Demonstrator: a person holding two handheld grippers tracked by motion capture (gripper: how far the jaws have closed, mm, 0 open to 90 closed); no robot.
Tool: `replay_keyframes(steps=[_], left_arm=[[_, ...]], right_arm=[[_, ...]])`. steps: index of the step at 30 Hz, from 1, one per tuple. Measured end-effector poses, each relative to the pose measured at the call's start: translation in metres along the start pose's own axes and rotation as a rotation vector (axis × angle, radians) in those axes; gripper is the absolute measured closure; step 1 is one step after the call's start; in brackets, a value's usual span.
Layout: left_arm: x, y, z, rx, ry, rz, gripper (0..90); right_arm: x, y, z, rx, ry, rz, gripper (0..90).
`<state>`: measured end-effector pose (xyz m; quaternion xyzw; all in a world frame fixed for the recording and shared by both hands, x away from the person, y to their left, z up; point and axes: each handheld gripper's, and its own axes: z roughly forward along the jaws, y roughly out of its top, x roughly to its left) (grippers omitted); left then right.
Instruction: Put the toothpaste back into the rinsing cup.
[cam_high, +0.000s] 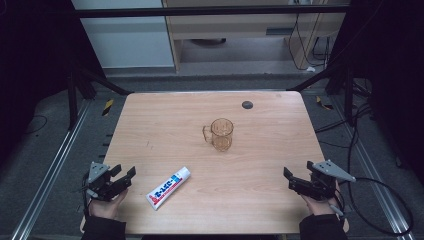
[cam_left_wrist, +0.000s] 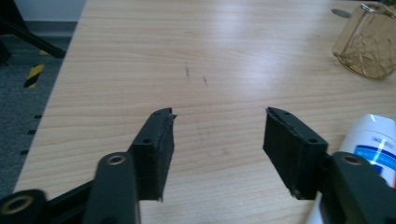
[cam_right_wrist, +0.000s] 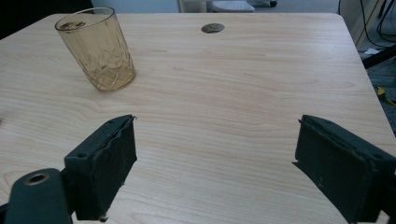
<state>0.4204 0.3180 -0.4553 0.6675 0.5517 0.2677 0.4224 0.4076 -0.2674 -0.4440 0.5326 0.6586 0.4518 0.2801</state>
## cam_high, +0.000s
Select white cabinet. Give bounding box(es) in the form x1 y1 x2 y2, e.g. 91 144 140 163
70 0 176 70

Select white toothpaste tube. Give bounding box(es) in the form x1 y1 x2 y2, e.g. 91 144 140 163
145 166 192 211

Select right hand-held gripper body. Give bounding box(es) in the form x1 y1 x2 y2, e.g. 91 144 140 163
289 159 357 202

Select wooden desk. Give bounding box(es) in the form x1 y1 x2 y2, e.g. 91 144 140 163
79 90 350 236

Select clear amber glass mug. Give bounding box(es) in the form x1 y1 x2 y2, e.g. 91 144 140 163
201 117 235 153

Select black metal stand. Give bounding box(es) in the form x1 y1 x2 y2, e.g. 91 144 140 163
287 56 356 127
66 61 133 131

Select yellow black striped tape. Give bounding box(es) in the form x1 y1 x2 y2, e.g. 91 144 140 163
101 98 115 117

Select black cable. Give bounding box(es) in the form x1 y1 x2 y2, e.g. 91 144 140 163
339 177 415 236

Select person's right hand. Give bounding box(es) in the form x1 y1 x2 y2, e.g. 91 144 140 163
299 179 342 216

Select black horizontal bar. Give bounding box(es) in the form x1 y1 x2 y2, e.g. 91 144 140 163
73 4 351 19

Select aluminium floor rail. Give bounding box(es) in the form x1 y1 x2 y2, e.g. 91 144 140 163
328 96 418 240
9 99 93 240

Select black cables on floor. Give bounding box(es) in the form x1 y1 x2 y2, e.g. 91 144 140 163
313 78 376 149

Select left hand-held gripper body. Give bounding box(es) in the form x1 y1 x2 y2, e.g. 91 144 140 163
85 161 130 202

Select person's left hand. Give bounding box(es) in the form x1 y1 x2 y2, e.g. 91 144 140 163
88 188 129 220

